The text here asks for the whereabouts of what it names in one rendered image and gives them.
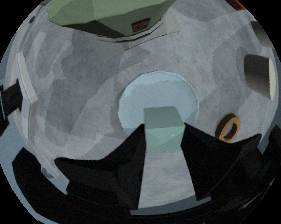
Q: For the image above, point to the pale green block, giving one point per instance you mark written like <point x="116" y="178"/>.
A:
<point x="163" y="129"/>

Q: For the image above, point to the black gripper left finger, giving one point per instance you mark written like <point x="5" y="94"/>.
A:
<point x="121" y="171"/>

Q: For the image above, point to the orange ring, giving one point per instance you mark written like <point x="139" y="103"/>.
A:
<point x="224" y="124"/>

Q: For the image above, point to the pale blue round dish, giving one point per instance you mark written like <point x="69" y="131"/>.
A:
<point x="157" y="89"/>

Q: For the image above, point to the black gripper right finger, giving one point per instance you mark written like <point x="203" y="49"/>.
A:
<point x="209" y="160"/>

